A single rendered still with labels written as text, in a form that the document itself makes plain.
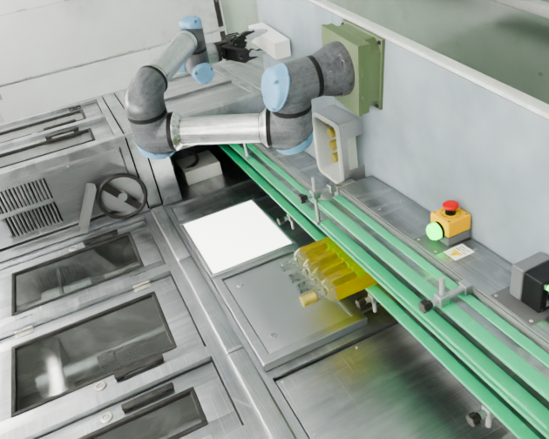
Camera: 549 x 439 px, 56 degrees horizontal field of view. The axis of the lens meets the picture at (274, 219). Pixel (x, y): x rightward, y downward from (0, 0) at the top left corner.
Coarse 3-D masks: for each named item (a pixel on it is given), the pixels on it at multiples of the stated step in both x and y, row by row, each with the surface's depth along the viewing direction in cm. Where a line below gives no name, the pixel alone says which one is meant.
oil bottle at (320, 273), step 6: (342, 258) 154; (348, 258) 153; (330, 264) 152; (336, 264) 152; (342, 264) 151; (348, 264) 151; (354, 264) 151; (318, 270) 151; (324, 270) 150; (330, 270) 150; (336, 270) 149; (312, 276) 151; (318, 276) 149; (324, 276) 148; (318, 282) 148; (318, 288) 150
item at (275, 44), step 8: (256, 24) 203; (264, 24) 202; (272, 32) 195; (256, 40) 201; (264, 40) 194; (272, 40) 189; (280, 40) 188; (288, 40) 188; (264, 48) 196; (272, 48) 189; (280, 48) 188; (288, 48) 189; (272, 56) 192; (280, 56) 190; (288, 56) 191
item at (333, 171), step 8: (320, 120) 175; (328, 120) 164; (320, 128) 176; (328, 128) 177; (336, 128) 161; (320, 136) 178; (328, 136) 179; (336, 136) 162; (320, 144) 179; (328, 144) 180; (336, 144) 164; (320, 152) 181; (328, 152) 182; (320, 160) 182; (328, 160) 183; (320, 168) 183; (328, 168) 182; (336, 168) 181; (328, 176) 178; (336, 176) 176
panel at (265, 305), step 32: (288, 256) 185; (224, 288) 174; (256, 288) 172; (288, 288) 170; (256, 320) 160; (288, 320) 157; (320, 320) 155; (352, 320) 152; (256, 352) 147; (288, 352) 145
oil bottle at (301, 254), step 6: (318, 240) 163; (324, 240) 162; (330, 240) 162; (306, 246) 161; (312, 246) 161; (318, 246) 160; (324, 246) 160; (330, 246) 159; (336, 246) 160; (300, 252) 159; (306, 252) 159; (312, 252) 158; (318, 252) 158; (300, 258) 158; (306, 258) 157; (300, 264) 158
